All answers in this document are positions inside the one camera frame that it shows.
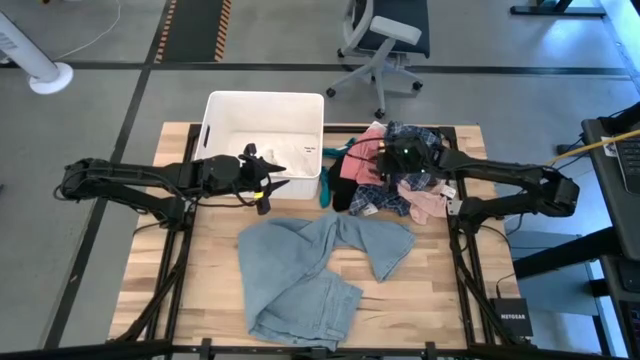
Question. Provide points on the black desk foot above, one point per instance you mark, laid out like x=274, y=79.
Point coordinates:
x=555, y=10

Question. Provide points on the black desk leg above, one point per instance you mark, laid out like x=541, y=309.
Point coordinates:
x=560, y=255

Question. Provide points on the coral pink garment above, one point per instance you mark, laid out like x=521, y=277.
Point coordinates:
x=360, y=160

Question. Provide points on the black Netgear switch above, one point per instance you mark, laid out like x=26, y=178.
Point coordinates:
x=512, y=317

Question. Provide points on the black keyboard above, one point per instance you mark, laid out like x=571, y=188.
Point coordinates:
x=631, y=165

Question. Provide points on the white plastic bin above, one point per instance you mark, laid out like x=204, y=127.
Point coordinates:
x=260, y=107

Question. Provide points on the light pink garment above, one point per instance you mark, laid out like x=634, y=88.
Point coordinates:
x=425, y=205

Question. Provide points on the blue plaid shirt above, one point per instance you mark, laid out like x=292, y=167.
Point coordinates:
x=380, y=197

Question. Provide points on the light blue jeans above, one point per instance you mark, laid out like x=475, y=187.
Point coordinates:
x=290, y=280

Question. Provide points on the wooden table with black frame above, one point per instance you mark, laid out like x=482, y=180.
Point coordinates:
x=345, y=129

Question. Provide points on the black desk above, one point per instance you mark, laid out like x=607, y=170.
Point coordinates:
x=620, y=210

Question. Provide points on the white tower fan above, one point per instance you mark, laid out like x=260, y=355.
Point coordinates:
x=30, y=60

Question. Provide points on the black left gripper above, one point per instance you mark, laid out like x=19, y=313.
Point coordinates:
x=225, y=172

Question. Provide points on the white office chair dark seat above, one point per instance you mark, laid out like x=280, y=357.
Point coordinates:
x=395, y=30

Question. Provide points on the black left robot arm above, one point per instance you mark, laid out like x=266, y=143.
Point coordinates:
x=125, y=175

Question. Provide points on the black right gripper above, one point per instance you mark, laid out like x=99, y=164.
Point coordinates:
x=410, y=160

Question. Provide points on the black mat hazard stripes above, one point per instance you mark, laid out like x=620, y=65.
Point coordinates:
x=195, y=30

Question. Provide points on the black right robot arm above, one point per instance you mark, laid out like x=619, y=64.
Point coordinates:
x=500, y=172

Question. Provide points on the teal garment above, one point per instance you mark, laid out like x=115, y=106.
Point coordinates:
x=325, y=192

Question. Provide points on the small white label sticker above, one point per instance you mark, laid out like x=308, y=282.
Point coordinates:
x=311, y=149

